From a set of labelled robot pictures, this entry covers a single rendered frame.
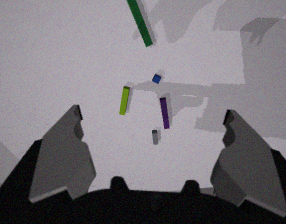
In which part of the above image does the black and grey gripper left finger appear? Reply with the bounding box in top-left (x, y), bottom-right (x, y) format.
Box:
top-left (0, 105), bottom-right (96, 224)

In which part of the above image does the dark green rod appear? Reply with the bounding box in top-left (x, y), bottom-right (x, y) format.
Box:
top-left (127, 0), bottom-right (152, 47)

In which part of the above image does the purple rod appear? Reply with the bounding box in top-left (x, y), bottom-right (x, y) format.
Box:
top-left (160, 97), bottom-right (170, 129)

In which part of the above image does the grey rectangular block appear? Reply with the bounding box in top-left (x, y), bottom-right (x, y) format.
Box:
top-left (152, 130), bottom-right (158, 145)

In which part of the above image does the lime green rod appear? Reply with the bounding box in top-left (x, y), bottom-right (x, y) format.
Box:
top-left (119, 86), bottom-right (130, 115)

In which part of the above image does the small blue cube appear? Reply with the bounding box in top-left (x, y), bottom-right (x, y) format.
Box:
top-left (152, 74), bottom-right (161, 84)

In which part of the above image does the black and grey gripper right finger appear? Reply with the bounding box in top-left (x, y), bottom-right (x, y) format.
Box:
top-left (210, 109), bottom-right (286, 224)

